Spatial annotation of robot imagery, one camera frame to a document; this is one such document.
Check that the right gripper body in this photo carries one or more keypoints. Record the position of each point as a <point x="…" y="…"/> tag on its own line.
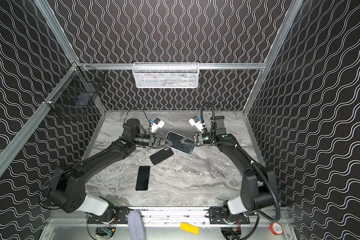
<point x="198" y="139"/>

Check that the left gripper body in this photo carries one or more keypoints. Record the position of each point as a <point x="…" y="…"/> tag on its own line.
<point x="155" y="140"/>

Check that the black phone case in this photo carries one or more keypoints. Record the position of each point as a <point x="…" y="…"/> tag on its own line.
<point x="161" y="155"/>

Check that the blue phone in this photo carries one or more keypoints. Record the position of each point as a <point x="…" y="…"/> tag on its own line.
<point x="176" y="139"/>

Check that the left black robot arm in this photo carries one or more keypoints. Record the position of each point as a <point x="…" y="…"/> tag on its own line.
<point x="67" y="186"/>

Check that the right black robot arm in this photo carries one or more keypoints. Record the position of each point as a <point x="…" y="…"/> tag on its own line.
<point x="258" y="192"/>

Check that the black phone screen up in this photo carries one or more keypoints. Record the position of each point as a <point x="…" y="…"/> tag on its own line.
<point x="143" y="178"/>

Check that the white mesh basket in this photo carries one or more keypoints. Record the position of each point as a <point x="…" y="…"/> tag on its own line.
<point x="166" y="75"/>

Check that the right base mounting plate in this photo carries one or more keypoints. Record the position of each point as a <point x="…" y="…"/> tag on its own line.
<point x="221" y="215"/>

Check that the base mounting plate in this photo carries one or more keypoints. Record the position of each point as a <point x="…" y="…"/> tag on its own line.
<point x="118" y="216"/>
<point x="221" y="215"/>

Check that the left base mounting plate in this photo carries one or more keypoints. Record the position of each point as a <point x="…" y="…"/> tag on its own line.
<point x="118" y="216"/>

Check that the yellow card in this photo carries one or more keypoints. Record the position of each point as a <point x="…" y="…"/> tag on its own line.
<point x="190" y="228"/>

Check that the grey cloth roll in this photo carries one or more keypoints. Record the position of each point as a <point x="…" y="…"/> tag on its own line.
<point x="136" y="226"/>

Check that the red tape roll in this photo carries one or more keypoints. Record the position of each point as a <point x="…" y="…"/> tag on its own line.
<point x="277" y="229"/>

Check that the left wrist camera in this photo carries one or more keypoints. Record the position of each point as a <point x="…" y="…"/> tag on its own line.
<point x="156" y="125"/>

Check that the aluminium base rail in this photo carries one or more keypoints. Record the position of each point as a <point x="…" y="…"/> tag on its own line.
<point x="151" y="216"/>

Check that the black wire basket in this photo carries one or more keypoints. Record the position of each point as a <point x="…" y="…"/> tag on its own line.
<point x="76" y="100"/>

